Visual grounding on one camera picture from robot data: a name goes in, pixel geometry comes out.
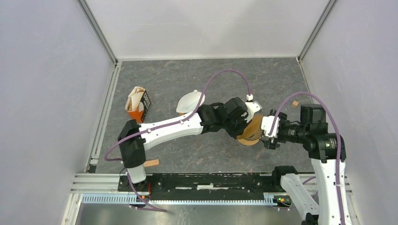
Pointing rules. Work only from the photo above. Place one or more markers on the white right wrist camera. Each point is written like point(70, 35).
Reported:
point(270, 130)

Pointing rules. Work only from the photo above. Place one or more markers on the white paper coffee filter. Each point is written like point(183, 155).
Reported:
point(188, 103)

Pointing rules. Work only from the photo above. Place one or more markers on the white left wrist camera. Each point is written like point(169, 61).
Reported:
point(253, 107)

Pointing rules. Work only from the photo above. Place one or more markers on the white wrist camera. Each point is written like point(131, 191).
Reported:
point(253, 107)
point(270, 130)

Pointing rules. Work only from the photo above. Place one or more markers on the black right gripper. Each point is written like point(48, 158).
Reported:
point(272, 142)

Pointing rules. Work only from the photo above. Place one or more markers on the grey ribbed coffee dripper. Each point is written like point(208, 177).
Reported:
point(255, 136)

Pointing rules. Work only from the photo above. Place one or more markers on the small wooden cube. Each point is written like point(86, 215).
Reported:
point(294, 104)

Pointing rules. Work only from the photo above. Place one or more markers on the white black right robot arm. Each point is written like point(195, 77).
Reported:
point(327, 154)

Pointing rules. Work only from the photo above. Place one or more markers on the orange black coffee filter box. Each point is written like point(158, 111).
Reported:
point(138, 104)

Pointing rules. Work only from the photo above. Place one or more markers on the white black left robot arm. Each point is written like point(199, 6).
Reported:
point(233, 117)

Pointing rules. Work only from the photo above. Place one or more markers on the small wooden rectangular block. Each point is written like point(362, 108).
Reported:
point(151, 163)

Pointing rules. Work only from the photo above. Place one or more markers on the brown paper coffee filter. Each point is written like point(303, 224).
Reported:
point(253, 126)

